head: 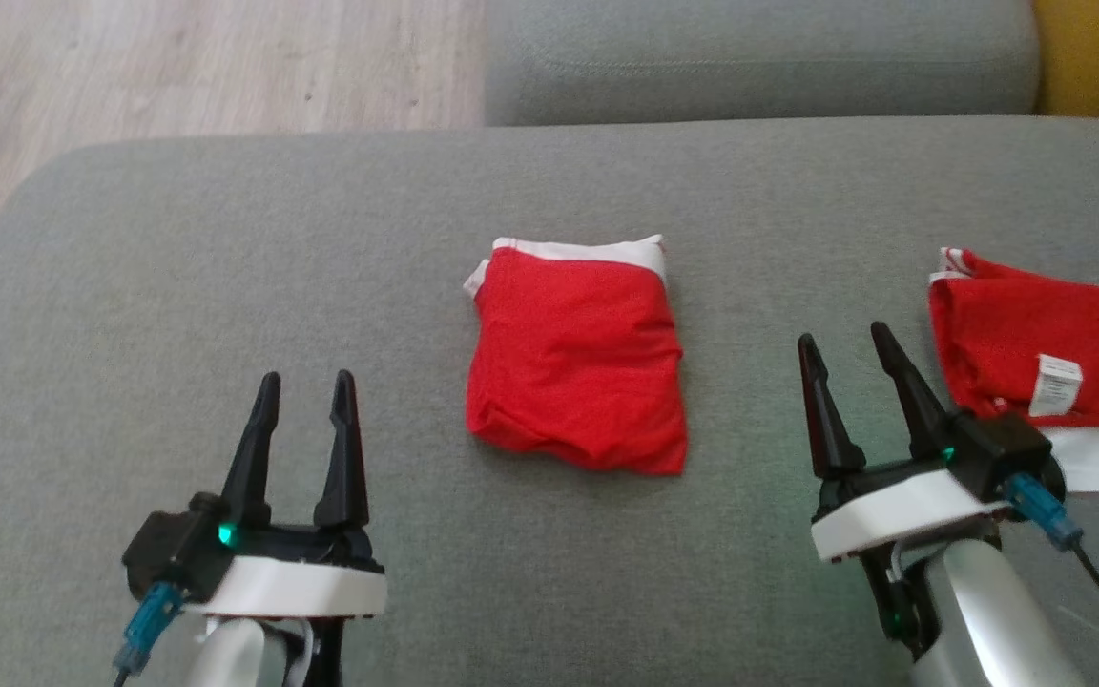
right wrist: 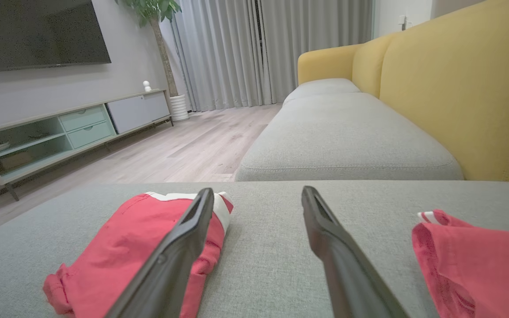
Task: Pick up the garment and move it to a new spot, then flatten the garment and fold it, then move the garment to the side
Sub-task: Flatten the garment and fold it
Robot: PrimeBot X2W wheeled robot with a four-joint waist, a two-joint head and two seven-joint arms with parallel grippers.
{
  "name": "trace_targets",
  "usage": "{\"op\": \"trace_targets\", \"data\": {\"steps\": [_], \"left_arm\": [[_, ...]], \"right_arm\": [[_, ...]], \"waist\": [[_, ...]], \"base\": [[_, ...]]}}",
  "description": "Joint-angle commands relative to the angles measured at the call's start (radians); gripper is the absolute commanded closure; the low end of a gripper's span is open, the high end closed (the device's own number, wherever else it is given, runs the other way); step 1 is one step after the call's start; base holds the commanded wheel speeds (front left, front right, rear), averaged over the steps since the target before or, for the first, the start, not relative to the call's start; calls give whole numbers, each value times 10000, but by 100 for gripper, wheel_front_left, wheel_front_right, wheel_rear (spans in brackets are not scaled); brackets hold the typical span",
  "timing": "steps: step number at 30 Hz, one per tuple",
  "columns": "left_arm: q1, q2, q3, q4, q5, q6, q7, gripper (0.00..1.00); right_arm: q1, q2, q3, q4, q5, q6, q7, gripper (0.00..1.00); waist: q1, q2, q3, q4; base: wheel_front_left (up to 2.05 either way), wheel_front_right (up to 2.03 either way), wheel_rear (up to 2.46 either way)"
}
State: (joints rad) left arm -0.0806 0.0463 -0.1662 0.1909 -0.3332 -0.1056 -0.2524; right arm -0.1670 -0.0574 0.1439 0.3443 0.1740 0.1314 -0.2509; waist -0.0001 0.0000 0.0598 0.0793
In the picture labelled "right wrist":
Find grey curtain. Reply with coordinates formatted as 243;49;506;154
171;0;260;113
259;0;374;106

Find white ribbed plant pot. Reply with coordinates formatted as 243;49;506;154
169;94;190;122

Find yellow sofa backrest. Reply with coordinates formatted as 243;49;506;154
297;0;509;184

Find brown box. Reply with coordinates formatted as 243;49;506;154
0;152;35;174

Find grey sofa seat cushion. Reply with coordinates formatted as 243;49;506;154
283;78;362;106
236;92;464;182

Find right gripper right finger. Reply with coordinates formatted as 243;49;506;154
301;185;410;318

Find pale green TV cabinet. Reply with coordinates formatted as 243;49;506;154
0;89;175;202

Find green indoor tree plant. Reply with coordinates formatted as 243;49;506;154
115;0;182;98

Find black flat screen television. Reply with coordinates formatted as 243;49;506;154
0;0;112;73

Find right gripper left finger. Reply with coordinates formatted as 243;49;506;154
104;188;215;318

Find red Bulls 23 shorts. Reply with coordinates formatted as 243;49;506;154
42;191;234;318

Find large grey sofa chaise cushion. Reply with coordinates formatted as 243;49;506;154
0;180;509;318

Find red and white jersey shirt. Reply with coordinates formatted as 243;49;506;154
412;210;509;318

